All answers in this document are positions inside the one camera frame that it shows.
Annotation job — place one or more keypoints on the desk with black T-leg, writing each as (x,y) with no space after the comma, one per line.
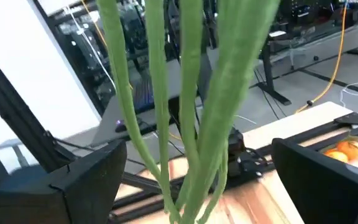
(269,71)

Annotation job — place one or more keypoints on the green onion stalks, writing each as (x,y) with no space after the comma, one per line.
(228,77)

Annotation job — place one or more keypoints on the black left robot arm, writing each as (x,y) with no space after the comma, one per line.
(244,155)

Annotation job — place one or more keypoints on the black aluminium mast beam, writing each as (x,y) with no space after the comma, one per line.
(17,109)

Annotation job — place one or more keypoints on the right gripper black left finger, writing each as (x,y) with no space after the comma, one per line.
(73,202)

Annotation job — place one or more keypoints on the black RGB computer mouse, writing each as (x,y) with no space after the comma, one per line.
(124,126)

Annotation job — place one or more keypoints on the black computer tower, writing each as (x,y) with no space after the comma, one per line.
(82,56)

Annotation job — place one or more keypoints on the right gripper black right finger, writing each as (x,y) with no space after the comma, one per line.
(325,193)

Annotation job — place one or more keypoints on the black backlit keyboard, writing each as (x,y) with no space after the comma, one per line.
(140,93)

